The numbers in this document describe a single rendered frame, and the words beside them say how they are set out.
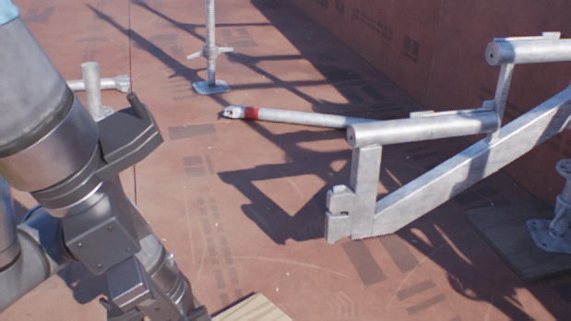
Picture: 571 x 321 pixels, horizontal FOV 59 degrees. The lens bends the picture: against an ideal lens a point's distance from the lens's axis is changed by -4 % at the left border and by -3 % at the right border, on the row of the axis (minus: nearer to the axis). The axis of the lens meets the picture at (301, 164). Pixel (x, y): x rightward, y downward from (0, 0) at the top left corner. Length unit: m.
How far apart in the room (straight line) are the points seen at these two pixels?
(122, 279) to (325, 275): 0.86
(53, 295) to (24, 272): 0.51
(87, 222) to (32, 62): 0.14
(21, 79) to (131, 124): 0.11
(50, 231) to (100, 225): 0.36
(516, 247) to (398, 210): 0.43
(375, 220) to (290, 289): 0.26
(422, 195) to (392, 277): 0.24
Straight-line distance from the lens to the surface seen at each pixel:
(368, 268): 1.33
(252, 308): 1.17
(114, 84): 2.38
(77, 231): 0.48
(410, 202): 1.19
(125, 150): 0.47
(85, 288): 1.30
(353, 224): 1.15
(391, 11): 2.59
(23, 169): 0.45
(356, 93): 2.38
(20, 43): 0.42
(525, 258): 1.47
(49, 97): 0.43
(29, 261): 0.80
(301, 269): 1.30
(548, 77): 1.72
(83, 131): 0.46
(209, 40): 2.29
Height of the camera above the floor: 0.84
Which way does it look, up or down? 29 degrees down
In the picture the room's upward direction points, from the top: 4 degrees clockwise
